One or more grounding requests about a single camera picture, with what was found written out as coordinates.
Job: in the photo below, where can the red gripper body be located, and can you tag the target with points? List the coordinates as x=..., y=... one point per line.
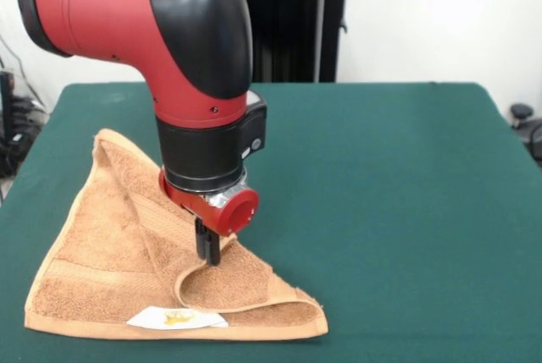
x=235, y=212

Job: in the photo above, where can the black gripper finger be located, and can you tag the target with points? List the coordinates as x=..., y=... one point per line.
x=200, y=238
x=214, y=249

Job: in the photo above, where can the orange terry towel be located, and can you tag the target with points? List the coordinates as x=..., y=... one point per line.
x=106, y=274

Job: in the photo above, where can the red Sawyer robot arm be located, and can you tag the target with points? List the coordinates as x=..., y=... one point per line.
x=148, y=41

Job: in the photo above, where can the dark green table cloth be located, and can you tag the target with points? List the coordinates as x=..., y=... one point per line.
x=381, y=210

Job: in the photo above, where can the black equipment stack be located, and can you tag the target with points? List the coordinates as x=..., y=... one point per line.
x=10, y=134

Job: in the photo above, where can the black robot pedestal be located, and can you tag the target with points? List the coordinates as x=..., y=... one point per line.
x=296, y=33

